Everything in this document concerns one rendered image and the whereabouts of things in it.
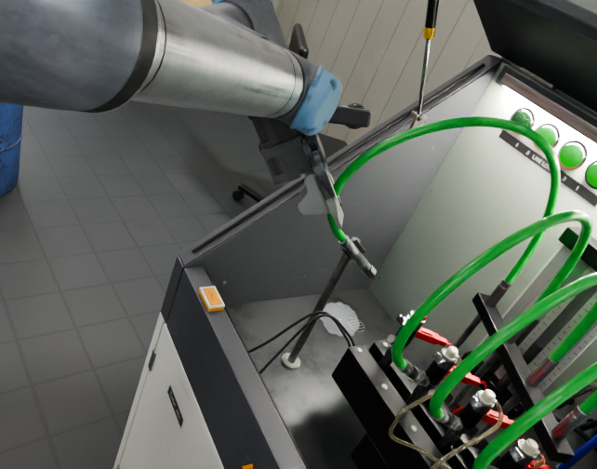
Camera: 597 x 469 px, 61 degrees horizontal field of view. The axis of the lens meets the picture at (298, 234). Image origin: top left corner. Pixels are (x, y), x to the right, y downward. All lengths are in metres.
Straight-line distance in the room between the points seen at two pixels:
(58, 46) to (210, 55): 0.13
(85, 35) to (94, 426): 1.65
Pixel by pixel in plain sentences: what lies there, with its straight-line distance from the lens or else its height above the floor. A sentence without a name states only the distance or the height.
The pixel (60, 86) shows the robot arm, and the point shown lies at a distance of 0.29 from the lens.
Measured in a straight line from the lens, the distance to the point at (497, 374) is 1.12.
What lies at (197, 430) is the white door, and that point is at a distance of 0.99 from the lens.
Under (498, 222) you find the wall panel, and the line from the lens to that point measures 1.08.
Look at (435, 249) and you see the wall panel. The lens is 1.18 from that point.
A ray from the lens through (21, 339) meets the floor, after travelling 2.07.
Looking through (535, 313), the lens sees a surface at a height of 1.30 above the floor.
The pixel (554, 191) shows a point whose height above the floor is 1.35.
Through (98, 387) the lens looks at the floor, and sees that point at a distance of 1.95.
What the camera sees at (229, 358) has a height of 0.95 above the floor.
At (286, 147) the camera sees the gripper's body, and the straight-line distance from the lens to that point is 0.72.
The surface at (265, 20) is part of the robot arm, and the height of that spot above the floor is 1.42.
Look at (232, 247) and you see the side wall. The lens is 0.98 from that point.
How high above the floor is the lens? 1.57
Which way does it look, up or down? 32 degrees down
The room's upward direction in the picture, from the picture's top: 25 degrees clockwise
